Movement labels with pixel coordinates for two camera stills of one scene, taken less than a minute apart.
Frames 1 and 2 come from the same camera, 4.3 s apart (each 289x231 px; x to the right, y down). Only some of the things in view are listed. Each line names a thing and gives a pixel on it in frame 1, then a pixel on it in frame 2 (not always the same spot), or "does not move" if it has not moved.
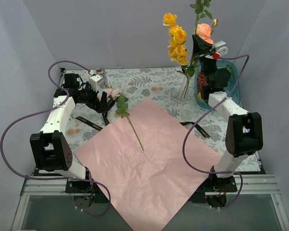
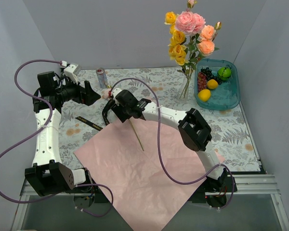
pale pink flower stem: (199, 7) -> (189, 23)
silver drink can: (103, 83) does not move
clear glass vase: (184, 88) does not move
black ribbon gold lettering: (95, 125) does not move
